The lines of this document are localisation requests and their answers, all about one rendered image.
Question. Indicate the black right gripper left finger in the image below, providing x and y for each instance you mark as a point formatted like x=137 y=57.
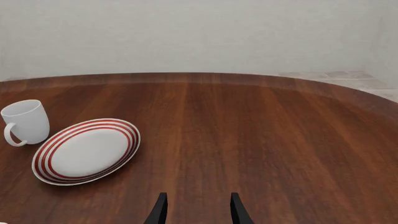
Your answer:
x=158 y=212

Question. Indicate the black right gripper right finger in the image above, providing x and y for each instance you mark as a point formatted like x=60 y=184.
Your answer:
x=239 y=213

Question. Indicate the white plate with red rings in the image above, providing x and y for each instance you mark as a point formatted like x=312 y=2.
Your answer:
x=87 y=151

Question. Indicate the white mug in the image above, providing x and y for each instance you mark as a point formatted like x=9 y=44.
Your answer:
x=29 y=122

